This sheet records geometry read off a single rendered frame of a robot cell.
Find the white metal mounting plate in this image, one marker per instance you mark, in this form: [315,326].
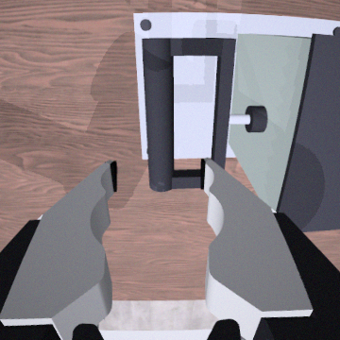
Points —
[194,77]

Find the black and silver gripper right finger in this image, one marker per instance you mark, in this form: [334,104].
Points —
[262,270]

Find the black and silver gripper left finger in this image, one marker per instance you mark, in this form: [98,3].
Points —
[54,274]

